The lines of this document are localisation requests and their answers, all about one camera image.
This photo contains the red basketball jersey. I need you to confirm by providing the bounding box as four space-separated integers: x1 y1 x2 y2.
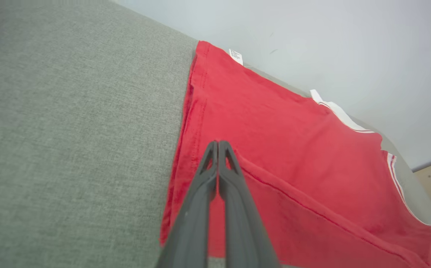
159 40 431 268

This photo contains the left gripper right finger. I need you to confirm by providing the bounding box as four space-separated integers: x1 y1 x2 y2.
218 140 281 268

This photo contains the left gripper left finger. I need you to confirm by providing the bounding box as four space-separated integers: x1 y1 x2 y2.
156 140 219 268

